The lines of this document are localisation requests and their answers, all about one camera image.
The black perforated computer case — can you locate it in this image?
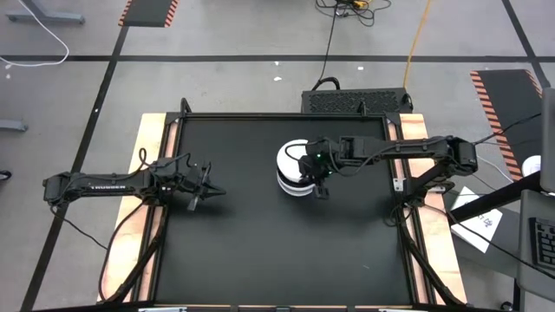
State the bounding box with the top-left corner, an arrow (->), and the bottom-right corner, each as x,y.
301,87 -> 414,115

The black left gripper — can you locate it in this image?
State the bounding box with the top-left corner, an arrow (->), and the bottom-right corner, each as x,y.
180,162 -> 227,212

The black table frame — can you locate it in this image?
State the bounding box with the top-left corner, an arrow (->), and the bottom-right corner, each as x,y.
146,110 -> 418,307

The black corner handle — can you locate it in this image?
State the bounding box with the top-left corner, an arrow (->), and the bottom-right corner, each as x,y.
179,96 -> 193,127

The grey desk leg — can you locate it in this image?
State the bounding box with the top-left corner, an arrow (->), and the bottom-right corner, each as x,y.
5,0 -> 87,25

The white cable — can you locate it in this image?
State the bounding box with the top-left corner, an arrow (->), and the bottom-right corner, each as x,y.
0,0 -> 70,68

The yellow cable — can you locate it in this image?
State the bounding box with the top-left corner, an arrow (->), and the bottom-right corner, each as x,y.
402,0 -> 434,88

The hazard striped floor mat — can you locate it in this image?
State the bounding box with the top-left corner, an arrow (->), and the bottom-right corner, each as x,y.
469,68 -> 544,182
117,0 -> 180,29

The black keyboard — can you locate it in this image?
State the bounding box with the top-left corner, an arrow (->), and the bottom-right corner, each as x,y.
527,216 -> 555,270

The black power cable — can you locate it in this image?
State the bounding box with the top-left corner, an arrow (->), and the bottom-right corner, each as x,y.
310,8 -> 343,92

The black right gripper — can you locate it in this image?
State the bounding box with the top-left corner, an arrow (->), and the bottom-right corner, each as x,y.
298,153 -> 338,200

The grey desk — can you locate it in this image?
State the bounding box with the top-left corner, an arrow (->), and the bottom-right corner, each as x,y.
518,189 -> 555,304

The grey monitor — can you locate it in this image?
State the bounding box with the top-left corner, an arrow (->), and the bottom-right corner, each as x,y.
540,86 -> 555,194

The white paper sheet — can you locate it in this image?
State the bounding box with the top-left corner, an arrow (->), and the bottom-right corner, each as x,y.
449,185 -> 505,255

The black diagonal beam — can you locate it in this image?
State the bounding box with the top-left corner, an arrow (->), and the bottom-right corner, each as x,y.
446,171 -> 544,225

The white cup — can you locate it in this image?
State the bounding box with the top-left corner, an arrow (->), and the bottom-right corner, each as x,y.
521,154 -> 543,178

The grey desk foot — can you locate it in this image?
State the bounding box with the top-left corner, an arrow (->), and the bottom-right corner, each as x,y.
0,119 -> 29,133

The tangled cable bundle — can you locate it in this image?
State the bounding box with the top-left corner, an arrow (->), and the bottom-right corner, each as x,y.
315,0 -> 392,28

